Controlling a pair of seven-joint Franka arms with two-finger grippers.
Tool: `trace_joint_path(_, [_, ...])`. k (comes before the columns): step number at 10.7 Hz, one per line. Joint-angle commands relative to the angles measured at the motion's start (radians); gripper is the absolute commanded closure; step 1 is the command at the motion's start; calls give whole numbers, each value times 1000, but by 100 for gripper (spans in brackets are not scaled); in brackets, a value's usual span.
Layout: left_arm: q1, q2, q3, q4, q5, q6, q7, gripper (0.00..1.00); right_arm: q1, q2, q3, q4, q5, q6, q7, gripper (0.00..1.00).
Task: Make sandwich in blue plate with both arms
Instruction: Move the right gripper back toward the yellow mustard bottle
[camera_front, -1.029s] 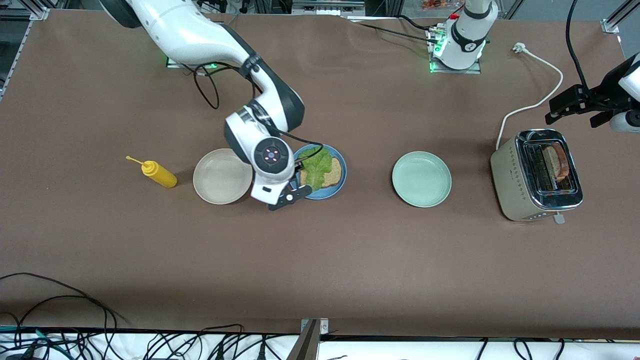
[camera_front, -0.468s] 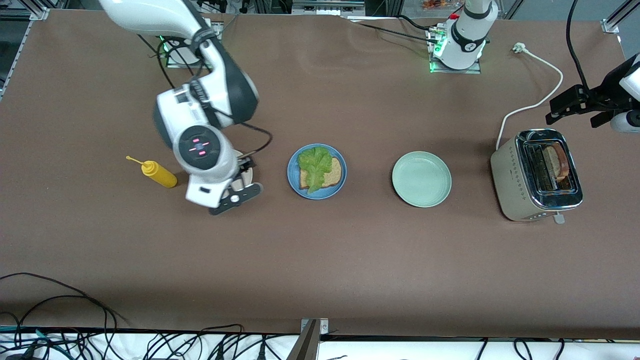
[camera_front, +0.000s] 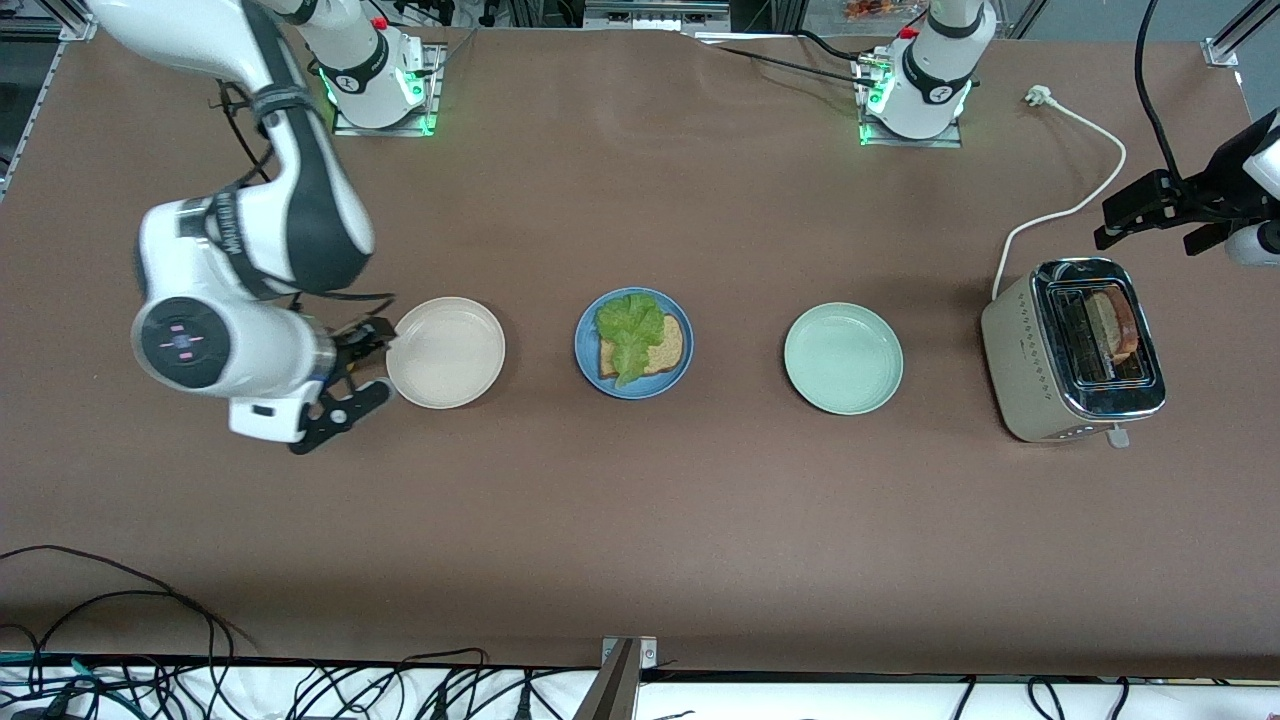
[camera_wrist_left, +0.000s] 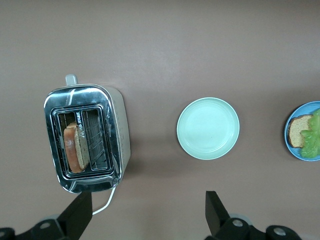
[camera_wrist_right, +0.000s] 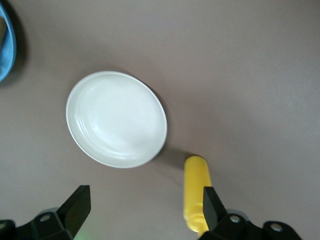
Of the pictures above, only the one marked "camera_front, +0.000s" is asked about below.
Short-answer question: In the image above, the long looping black cable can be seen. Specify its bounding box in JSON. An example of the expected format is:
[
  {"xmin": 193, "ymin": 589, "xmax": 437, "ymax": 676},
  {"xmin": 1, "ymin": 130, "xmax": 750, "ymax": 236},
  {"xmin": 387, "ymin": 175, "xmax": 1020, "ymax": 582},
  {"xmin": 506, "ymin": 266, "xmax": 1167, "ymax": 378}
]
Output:
[{"xmin": 0, "ymin": 545, "xmax": 238, "ymax": 691}]

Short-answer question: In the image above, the white toaster power cord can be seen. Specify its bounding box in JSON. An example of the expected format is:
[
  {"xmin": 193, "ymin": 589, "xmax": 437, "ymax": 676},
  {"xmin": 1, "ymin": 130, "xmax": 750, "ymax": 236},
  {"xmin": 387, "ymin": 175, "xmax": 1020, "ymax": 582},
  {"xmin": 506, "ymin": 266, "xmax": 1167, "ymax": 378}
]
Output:
[{"xmin": 992, "ymin": 85, "xmax": 1128, "ymax": 301}]

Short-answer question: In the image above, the grey metal box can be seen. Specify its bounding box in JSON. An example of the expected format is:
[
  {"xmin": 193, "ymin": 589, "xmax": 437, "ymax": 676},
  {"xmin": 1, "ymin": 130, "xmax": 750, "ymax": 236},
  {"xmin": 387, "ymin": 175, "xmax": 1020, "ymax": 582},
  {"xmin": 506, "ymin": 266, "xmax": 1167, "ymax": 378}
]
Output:
[{"xmin": 583, "ymin": 0, "xmax": 731, "ymax": 31}]

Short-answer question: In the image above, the green lettuce leaf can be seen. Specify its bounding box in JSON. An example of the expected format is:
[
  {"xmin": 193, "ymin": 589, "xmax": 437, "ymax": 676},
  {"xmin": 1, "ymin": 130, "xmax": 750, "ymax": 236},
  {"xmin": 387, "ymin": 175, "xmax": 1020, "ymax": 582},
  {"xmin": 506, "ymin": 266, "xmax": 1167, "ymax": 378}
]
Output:
[{"xmin": 595, "ymin": 292, "xmax": 666, "ymax": 388}]

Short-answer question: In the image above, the blue round plate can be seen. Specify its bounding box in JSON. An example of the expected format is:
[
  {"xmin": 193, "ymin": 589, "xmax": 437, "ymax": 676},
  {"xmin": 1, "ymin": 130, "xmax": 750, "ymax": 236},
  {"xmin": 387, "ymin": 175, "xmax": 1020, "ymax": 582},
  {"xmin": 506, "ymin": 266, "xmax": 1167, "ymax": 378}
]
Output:
[{"xmin": 574, "ymin": 287, "xmax": 695, "ymax": 401}]

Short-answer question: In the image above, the black base supply cable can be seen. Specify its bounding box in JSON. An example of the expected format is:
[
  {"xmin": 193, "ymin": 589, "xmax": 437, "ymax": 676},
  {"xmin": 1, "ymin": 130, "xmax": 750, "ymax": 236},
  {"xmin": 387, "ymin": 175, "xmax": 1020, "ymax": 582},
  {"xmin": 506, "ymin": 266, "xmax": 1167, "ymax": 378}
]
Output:
[{"xmin": 690, "ymin": 30, "xmax": 881, "ymax": 86}]

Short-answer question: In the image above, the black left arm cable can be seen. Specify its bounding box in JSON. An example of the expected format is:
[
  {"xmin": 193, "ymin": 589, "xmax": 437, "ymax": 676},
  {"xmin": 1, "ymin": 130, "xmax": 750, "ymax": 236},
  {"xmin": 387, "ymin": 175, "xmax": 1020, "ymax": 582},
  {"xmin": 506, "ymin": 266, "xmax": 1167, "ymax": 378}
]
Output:
[{"xmin": 1135, "ymin": 0, "xmax": 1186, "ymax": 181}]

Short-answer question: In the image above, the beige chrome toaster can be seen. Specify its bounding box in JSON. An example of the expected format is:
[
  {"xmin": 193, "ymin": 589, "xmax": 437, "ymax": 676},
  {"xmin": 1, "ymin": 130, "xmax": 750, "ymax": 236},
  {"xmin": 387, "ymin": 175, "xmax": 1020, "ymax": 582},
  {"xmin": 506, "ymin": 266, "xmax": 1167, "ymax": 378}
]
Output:
[{"xmin": 980, "ymin": 258, "xmax": 1168, "ymax": 448}]

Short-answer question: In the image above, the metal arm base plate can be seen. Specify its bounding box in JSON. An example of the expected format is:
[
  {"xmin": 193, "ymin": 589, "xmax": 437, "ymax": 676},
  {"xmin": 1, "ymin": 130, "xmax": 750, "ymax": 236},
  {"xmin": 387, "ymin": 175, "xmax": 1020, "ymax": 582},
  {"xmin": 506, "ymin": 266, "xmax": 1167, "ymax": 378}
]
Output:
[
  {"xmin": 858, "ymin": 55, "xmax": 966, "ymax": 149},
  {"xmin": 332, "ymin": 45, "xmax": 443, "ymax": 138}
]

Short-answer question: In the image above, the brown bread slice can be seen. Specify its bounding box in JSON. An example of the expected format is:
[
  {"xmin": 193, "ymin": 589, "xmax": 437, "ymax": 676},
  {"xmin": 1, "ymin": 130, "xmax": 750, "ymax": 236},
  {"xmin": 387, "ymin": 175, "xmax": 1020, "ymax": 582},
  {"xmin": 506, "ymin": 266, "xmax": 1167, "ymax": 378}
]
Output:
[
  {"xmin": 1088, "ymin": 290, "xmax": 1141, "ymax": 363},
  {"xmin": 598, "ymin": 314, "xmax": 685, "ymax": 379}
]

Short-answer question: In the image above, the pale green round plate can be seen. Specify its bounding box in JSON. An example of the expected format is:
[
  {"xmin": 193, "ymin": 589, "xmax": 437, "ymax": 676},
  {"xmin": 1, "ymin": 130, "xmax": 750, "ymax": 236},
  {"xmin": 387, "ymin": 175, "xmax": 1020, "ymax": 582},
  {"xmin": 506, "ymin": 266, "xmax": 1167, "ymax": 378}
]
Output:
[{"xmin": 784, "ymin": 302, "xmax": 905, "ymax": 416}]

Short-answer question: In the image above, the beige round plate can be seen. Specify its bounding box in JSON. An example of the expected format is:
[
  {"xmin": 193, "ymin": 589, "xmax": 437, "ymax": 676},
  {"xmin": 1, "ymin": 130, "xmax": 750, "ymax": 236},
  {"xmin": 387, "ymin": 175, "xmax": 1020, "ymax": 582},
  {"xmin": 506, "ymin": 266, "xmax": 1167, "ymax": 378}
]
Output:
[{"xmin": 386, "ymin": 296, "xmax": 507, "ymax": 410}]

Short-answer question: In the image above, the aluminium frame profile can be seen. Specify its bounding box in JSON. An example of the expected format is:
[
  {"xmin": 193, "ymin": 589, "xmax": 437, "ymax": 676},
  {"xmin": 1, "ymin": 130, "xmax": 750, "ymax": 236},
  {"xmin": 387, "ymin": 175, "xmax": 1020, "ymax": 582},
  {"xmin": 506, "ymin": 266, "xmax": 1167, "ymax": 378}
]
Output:
[
  {"xmin": 1203, "ymin": 0, "xmax": 1280, "ymax": 69},
  {"xmin": 0, "ymin": 0, "xmax": 99, "ymax": 41}
]

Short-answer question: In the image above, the metal table edge bracket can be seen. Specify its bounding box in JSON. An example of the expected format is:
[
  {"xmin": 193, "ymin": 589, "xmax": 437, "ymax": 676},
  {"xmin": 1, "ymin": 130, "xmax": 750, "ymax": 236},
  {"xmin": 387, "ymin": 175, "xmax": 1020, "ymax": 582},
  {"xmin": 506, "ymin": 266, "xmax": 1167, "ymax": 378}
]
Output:
[{"xmin": 600, "ymin": 636, "xmax": 659, "ymax": 720}]

